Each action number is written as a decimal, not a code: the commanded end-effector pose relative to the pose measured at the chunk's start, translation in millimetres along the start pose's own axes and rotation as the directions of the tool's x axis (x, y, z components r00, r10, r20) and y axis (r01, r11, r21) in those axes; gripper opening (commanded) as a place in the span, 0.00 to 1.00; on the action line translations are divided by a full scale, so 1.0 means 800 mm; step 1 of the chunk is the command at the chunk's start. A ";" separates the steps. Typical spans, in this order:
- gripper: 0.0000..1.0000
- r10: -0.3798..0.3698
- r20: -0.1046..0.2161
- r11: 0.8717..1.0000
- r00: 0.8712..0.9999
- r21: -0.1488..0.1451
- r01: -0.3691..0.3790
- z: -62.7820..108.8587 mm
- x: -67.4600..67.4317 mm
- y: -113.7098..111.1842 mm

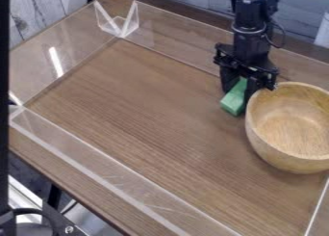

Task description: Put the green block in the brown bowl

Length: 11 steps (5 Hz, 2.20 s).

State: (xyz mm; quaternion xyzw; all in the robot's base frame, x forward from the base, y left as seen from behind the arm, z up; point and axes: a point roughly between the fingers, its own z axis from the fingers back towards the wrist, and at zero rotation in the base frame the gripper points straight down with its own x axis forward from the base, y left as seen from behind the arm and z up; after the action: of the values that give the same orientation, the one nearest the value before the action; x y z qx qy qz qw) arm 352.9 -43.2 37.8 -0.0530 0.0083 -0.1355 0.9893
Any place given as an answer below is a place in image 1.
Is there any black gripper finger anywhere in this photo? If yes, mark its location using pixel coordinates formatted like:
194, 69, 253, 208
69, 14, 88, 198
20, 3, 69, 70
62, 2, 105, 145
244, 77, 261, 102
220, 66, 238, 92

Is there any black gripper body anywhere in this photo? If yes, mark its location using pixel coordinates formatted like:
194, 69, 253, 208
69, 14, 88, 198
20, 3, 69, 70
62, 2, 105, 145
212, 24, 280, 92

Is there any green rectangular block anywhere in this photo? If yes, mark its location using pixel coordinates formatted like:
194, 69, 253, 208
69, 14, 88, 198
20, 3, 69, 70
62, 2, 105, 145
220, 78, 246, 117

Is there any brown wooden bowl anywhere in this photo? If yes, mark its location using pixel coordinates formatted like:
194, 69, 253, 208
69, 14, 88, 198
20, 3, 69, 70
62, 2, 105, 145
245, 82, 329, 173

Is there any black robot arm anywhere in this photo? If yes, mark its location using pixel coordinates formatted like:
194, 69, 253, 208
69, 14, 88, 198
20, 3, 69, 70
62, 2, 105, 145
213, 0, 278, 103

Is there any black table leg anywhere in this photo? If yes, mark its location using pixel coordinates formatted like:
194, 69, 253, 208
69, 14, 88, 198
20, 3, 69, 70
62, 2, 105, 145
48, 185, 61, 210

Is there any clear acrylic enclosure wall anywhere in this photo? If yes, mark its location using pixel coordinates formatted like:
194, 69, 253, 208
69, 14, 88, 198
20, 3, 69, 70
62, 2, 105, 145
10, 0, 329, 236

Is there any black metal bracket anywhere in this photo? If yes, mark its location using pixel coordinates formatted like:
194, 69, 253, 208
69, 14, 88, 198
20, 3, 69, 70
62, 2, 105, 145
41, 203, 88, 236

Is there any black cable loop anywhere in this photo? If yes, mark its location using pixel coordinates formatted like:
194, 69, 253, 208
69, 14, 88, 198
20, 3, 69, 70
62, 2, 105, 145
0, 207, 58, 236

